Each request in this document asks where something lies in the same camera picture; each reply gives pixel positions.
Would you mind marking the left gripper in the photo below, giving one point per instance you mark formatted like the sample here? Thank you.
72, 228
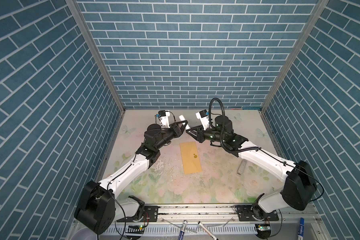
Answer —
175, 132

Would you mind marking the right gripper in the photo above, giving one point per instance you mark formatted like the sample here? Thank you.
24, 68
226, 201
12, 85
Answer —
200, 133

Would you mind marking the white glue stick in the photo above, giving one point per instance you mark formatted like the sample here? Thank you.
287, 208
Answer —
183, 119

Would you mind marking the yellow envelope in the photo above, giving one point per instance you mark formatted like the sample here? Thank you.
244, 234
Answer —
190, 158

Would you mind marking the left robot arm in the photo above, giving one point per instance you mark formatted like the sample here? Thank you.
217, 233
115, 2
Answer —
98, 207

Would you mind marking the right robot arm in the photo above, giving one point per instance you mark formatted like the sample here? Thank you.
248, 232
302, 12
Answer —
299, 183

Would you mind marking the black white marker pen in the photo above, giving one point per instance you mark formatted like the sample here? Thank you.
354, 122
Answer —
207, 231

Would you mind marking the blue marker pen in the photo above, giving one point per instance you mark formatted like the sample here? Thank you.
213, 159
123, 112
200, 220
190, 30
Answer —
183, 230

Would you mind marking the blue marker right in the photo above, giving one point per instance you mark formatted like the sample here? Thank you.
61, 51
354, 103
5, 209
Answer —
300, 234

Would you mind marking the white bowl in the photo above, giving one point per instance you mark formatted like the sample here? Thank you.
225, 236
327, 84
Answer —
84, 234

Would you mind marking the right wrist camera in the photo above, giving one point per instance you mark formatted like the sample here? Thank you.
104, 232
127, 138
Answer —
203, 116

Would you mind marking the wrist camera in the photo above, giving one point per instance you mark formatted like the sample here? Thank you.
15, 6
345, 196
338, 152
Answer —
203, 116
163, 117

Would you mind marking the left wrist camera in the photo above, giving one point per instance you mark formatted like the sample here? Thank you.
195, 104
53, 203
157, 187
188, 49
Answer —
163, 117

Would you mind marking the aluminium rail frame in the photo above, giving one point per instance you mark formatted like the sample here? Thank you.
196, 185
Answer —
220, 219

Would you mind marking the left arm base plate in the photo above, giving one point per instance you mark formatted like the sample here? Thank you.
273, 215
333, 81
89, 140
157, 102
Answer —
150, 212

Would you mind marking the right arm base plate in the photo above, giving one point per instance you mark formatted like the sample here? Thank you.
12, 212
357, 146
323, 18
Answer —
250, 213

